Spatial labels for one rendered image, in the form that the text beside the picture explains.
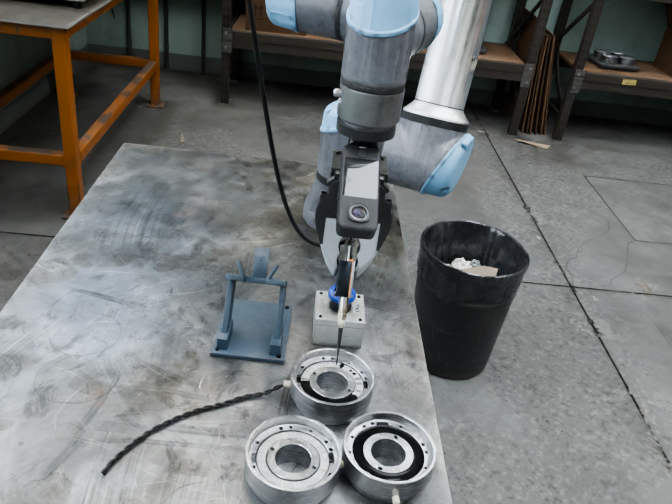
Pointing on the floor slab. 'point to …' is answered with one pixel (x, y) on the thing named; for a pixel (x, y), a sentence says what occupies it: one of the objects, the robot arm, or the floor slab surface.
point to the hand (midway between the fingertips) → (345, 270)
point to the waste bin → (464, 294)
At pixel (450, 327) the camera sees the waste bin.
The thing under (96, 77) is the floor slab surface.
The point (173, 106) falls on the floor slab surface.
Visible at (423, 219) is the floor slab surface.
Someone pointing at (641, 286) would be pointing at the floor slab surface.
